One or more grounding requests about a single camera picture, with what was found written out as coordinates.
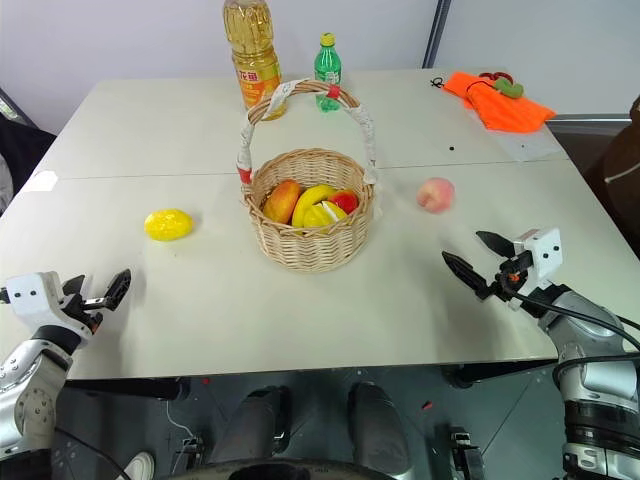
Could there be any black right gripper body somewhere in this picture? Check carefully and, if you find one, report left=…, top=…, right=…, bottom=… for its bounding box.
left=486, top=252, right=534, bottom=305

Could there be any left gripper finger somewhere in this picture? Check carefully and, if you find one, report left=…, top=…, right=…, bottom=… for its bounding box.
left=62, top=273, right=88, bottom=302
left=101, top=268, right=133, bottom=311

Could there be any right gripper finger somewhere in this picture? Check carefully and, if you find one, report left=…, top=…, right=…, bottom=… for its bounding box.
left=475, top=230, right=515, bottom=260
left=441, top=250, right=495, bottom=301

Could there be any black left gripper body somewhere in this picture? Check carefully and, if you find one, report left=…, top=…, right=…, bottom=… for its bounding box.
left=61, top=294, right=110, bottom=335

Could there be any pink peach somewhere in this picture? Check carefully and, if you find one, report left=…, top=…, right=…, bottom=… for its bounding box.
left=416, top=176, right=457, bottom=216

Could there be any yellow lemon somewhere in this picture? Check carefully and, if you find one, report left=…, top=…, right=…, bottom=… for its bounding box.
left=144, top=208, right=196, bottom=243

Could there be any white tape patch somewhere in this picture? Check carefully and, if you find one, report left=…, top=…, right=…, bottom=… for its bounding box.
left=21, top=170, right=58, bottom=194

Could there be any orange cloth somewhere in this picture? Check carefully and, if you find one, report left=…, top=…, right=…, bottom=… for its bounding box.
left=443, top=70, right=558, bottom=133

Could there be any red apple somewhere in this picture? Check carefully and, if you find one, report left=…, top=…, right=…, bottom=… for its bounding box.
left=327, top=189, right=361, bottom=216

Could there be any red and green toy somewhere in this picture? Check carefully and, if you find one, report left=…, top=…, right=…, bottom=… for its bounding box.
left=478, top=70, right=525, bottom=99

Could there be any white shoe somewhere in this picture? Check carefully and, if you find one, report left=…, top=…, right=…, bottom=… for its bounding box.
left=121, top=451, right=155, bottom=480

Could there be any yellow banana bunch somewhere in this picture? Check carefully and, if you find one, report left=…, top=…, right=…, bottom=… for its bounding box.
left=291, top=184, right=347, bottom=237

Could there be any dark rounded leg shape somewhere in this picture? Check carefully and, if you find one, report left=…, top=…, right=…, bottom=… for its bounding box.
left=347, top=381, right=417, bottom=480
left=206, top=384, right=292, bottom=466

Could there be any orange-red mango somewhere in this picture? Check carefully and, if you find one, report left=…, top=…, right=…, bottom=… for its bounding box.
left=262, top=180, right=303, bottom=225

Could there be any small green plastic bottle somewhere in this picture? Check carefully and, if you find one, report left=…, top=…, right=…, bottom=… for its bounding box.
left=313, top=32, right=345, bottom=113

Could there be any dark round robot waist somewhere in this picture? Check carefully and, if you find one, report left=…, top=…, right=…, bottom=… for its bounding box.
left=198, top=457, right=419, bottom=480

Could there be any large cooking oil bottle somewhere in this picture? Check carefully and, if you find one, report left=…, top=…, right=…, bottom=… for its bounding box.
left=221, top=0, right=284, bottom=123

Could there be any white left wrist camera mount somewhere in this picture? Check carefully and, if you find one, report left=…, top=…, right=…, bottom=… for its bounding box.
left=0, top=271, right=105, bottom=347

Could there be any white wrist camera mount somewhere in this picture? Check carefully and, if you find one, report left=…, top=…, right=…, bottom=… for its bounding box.
left=0, top=271, right=105, bottom=347
left=509, top=227, right=564, bottom=292

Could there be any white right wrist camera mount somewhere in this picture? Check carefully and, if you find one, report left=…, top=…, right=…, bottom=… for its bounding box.
left=509, top=227, right=564, bottom=292

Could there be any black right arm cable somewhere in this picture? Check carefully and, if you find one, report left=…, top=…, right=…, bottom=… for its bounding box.
left=514, top=284, right=640, bottom=396

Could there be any black table frame bar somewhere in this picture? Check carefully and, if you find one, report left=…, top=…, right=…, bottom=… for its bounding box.
left=65, top=377, right=190, bottom=402

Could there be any wicker basket with handle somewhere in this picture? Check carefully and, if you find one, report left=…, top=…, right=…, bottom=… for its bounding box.
left=233, top=78, right=384, bottom=274

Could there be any grey metal post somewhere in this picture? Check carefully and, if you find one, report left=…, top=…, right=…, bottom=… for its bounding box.
left=421, top=0, right=454, bottom=70

